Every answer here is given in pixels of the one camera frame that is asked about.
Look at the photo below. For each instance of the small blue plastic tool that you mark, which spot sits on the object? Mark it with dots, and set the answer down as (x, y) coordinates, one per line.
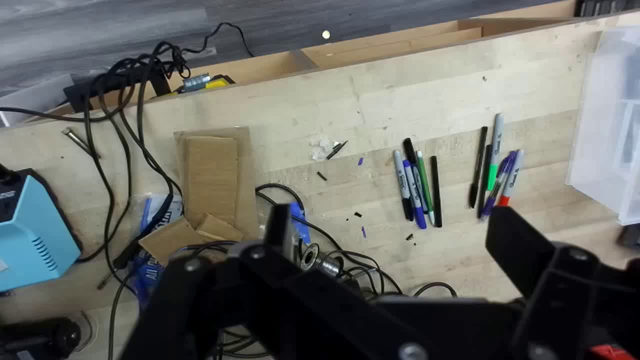
(301, 223)

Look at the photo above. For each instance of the blue plastic packet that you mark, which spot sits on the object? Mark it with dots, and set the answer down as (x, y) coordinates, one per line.
(149, 272)

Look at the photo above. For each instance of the grey marker blue cap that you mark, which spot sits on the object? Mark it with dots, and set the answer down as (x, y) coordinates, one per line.
(421, 218)

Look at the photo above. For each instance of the black power strip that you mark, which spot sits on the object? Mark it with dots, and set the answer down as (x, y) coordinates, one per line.
(107, 82)

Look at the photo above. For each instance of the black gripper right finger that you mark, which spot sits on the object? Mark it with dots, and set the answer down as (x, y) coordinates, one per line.
(566, 301)

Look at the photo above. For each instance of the thin black pen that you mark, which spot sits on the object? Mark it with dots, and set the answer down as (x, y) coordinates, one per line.
(479, 160)
(437, 192)

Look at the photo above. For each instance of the small folded cardboard piece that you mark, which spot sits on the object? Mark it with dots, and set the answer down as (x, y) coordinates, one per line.
(173, 239)

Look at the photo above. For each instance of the thin green pen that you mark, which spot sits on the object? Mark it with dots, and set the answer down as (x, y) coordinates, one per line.
(424, 176)

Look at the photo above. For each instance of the clear plastic storage container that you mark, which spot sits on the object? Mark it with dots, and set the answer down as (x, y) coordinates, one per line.
(603, 132)

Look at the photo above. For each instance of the grey metal probe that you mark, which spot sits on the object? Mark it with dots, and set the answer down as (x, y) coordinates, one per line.
(81, 140)

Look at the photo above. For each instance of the black round device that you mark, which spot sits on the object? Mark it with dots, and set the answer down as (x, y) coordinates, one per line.
(41, 336)

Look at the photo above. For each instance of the large flat cardboard sheet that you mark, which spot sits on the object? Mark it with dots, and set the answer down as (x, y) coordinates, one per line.
(213, 173)

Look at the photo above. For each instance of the small black debris piece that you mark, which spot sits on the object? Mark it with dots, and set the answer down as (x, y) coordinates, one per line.
(337, 148)

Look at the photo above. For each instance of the grey marker black cap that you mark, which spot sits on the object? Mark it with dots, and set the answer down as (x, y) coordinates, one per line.
(403, 183)

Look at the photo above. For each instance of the wooden workbench shelf frame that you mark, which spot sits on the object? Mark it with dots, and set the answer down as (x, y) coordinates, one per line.
(372, 48)

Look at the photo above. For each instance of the teal electronic device box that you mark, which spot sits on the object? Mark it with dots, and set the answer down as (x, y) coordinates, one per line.
(32, 233)

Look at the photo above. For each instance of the grey marker red cap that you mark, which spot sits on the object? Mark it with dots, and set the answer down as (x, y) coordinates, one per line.
(508, 197)

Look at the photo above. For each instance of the round metal solder spool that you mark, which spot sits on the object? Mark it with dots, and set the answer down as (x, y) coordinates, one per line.
(309, 257)

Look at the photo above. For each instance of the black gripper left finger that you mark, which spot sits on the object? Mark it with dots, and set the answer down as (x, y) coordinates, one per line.
(220, 301)

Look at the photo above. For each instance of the small silver round object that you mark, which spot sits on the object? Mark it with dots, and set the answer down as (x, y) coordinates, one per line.
(324, 32)

